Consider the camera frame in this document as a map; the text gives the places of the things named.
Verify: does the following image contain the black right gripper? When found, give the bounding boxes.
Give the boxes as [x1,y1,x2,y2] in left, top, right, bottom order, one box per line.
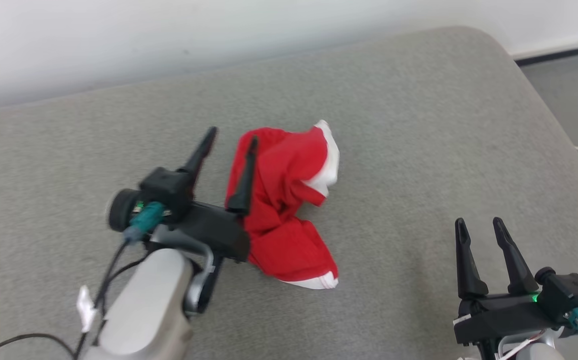
[452,217,570,347]

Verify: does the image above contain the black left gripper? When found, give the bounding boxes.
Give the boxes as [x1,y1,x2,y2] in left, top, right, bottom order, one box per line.
[166,126,259,264]

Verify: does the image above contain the red shorts with white waistband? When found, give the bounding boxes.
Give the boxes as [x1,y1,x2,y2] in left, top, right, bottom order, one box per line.
[224,119,341,291]

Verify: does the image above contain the white red right arm wires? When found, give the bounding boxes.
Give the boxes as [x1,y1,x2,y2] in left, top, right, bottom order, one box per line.
[499,332,545,360]

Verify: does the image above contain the white left cable tag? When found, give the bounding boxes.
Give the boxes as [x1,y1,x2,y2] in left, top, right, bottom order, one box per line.
[76,285,97,333]

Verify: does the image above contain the black wall baseboard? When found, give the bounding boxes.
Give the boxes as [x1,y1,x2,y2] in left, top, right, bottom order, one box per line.
[515,44,578,67]

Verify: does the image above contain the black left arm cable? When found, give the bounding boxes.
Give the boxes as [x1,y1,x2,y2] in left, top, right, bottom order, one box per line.
[0,239,152,360]

